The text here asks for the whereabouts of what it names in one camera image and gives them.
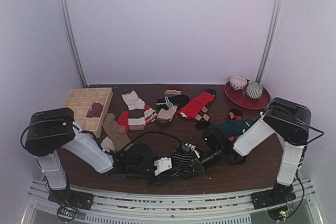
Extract aluminium corner post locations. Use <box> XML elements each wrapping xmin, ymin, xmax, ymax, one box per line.
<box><xmin>256</xmin><ymin>0</ymin><xmax>284</xmax><ymax>84</ymax></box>
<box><xmin>60</xmin><ymin>0</ymin><xmax>88</xmax><ymax>88</ymax></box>

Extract red round plate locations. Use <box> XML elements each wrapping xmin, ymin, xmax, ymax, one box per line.
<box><xmin>224</xmin><ymin>80</ymin><xmax>271</xmax><ymax>110</ymax></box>

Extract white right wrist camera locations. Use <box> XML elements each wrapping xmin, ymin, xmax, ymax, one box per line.
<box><xmin>185</xmin><ymin>143</ymin><xmax>202</xmax><ymax>158</ymax></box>

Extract dark green sock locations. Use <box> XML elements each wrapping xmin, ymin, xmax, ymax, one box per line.
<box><xmin>209</xmin><ymin>119</ymin><xmax>255</xmax><ymax>137</ymax></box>

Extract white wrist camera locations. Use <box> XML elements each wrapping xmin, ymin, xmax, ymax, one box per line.
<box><xmin>154</xmin><ymin>157</ymin><xmax>172</xmax><ymax>176</ymax></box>
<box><xmin>185</xmin><ymin>143</ymin><xmax>202</xmax><ymax>158</ymax></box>

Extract patterned white bowl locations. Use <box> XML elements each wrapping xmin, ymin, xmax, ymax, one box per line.
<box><xmin>229</xmin><ymin>76</ymin><xmax>248</xmax><ymax>91</ymax></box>

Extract wooden compartment box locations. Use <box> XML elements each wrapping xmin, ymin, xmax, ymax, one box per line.
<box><xmin>63</xmin><ymin>88</ymin><xmax>113</xmax><ymax>137</ymax></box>

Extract purple magenta striped sock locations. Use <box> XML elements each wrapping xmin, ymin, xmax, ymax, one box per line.
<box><xmin>86</xmin><ymin>103</ymin><xmax>103</xmax><ymax>118</ymax></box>

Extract brown beige sock pair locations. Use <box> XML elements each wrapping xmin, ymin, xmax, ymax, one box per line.
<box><xmin>101</xmin><ymin>113</ymin><xmax>131</xmax><ymax>152</ymax></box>

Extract beige striped folded sock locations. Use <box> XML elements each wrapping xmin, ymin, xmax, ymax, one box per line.
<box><xmin>164</xmin><ymin>89</ymin><xmax>182</xmax><ymax>97</ymax></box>

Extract left aluminium corner post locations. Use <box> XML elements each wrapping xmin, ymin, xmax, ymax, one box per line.
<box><xmin>60</xmin><ymin>0</ymin><xmax>88</xmax><ymax>88</ymax></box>

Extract red sock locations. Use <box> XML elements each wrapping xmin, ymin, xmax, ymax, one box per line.
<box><xmin>177</xmin><ymin>89</ymin><xmax>217</xmax><ymax>120</ymax></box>

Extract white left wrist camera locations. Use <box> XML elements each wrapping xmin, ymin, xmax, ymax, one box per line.
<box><xmin>154</xmin><ymin>157</ymin><xmax>172</xmax><ymax>176</ymax></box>

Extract tan ankle sock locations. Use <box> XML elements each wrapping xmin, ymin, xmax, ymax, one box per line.
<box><xmin>156</xmin><ymin>105</ymin><xmax>177</xmax><ymax>124</ymax></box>

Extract striped grey cup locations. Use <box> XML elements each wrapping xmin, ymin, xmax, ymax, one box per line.
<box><xmin>246</xmin><ymin>81</ymin><xmax>263</xmax><ymax>100</ymax></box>

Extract black orange argyle sock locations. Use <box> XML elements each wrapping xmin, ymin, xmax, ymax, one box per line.
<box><xmin>227</xmin><ymin>108</ymin><xmax>243</xmax><ymax>121</ymax></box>

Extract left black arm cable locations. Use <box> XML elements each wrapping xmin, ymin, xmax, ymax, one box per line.
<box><xmin>115</xmin><ymin>131</ymin><xmax>184</xmax><ymax>156</ymax></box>

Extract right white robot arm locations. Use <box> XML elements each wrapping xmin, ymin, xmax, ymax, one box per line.
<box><xmin>199</xmin><ymin>98</ymin><xmax>311</xmax><ymax>204</ymax></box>

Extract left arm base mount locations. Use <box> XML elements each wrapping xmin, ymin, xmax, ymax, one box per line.
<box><xmin>45</xmin><ymin>183</ymin><xmax>94</xmax><ymax>223</ymax></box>

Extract black white striped sock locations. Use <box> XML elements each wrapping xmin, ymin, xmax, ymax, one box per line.
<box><xmin>156</xmin><ymin>94</ymin><xmax>190</xmax><ymax>110</ymax></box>

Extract red beige striped socks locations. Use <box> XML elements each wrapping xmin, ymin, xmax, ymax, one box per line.
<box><xmin>117</xmin><ymin>90</ymin><xmax>157</xmax><ymax>132</ymax></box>

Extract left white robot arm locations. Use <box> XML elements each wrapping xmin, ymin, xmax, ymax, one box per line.
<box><xmin>20</xmin><ymin>108</ymin><xmax>160</xmax><ymax>205</ymax></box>

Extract aluminium front rail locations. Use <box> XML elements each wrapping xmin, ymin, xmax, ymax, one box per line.
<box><xmin>19</xmin><ymin>179</ymin><xmax>325</xmax><ymax>223</ymax></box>

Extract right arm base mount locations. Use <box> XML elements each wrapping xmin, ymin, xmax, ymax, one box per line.
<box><xmin>251</xmin><ymin>183</ymin><xmax>296</xmax><ymax>221</ymax></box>

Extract right aluminium corner post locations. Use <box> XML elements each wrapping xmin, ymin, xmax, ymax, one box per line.
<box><xmin>256</xmin><ymin>0</ymin><xmax>284</xmax><ymax>84</ymax></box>

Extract black striped ankle sock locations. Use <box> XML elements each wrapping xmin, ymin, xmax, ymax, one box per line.
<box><xmin>171</xmin><ymin>152</ymin><xmax>195</xmax><ymax>178</ymax></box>

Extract brown argyle sock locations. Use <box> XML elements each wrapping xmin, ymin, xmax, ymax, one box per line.
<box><xmin>194</xmin><ymin>104</ymin><xmax>211</xmax><ymax>129</ymax></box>

